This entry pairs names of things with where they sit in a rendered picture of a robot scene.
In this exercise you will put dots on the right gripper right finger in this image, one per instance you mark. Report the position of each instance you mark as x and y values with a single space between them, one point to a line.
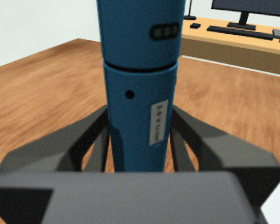
257 169

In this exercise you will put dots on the white rimmed tray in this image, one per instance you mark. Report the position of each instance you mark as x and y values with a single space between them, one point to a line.
271 207

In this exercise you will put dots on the blue electric screwdriver barrel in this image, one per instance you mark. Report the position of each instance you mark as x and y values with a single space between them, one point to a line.
140 46

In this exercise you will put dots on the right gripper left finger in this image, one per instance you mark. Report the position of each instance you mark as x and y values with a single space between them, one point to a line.
64 149

